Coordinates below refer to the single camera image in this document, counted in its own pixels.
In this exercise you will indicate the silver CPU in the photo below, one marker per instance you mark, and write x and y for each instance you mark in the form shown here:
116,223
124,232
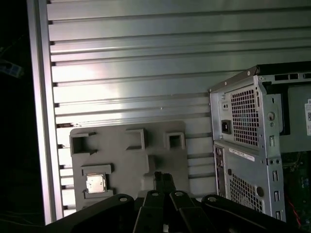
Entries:
96,183

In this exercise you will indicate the green motherboard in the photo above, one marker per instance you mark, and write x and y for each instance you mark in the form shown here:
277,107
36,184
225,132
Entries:
303,174

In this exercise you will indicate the black open PC case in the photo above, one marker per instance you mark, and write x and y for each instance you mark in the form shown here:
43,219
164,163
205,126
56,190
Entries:
245,160

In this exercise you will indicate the grey parts rack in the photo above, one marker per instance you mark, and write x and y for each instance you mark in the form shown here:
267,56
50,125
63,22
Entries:
136,160

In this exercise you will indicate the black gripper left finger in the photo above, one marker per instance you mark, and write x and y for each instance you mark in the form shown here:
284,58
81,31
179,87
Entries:
150,211

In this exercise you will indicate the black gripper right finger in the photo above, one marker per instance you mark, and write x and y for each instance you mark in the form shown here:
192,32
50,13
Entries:
184,213

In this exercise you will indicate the grey power supply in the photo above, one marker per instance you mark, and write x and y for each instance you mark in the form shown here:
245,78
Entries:
296,114

